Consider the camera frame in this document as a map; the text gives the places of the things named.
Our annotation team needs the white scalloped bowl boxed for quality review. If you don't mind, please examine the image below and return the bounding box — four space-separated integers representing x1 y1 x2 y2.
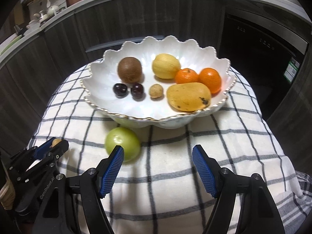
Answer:
80 35 237 129

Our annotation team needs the yellow lemon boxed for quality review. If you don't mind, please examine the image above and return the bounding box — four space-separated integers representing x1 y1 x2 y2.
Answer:
152 53 181 79

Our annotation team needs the orange mandarin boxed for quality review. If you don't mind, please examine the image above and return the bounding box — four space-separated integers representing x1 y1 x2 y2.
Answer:
175 68 198 84
198 68 222 94

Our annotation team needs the left hand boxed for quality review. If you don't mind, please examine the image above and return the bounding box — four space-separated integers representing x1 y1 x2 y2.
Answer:
0 179 15 210

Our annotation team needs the green apple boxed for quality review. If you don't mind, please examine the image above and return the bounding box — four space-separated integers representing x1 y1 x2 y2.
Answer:
105 127 141 162

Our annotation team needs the white checked cloth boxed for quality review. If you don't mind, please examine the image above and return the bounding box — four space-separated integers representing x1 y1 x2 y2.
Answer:
29 66 311 233

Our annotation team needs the brown kiwi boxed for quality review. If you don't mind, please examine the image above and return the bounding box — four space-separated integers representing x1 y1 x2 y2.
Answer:
117 57 142 83

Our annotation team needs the dark dishwasher front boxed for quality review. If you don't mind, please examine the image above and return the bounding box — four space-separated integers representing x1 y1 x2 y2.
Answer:
219 14 304 120

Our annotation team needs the white teapot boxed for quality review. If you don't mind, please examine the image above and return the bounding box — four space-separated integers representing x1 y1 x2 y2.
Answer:
47 5 59 17

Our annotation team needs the brown longan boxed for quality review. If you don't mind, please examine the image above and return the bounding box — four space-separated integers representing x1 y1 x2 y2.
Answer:
149 84 163 99
50 138 62 148

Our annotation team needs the yellow mango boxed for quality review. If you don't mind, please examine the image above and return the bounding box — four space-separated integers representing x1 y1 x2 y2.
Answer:
166 82 212 112

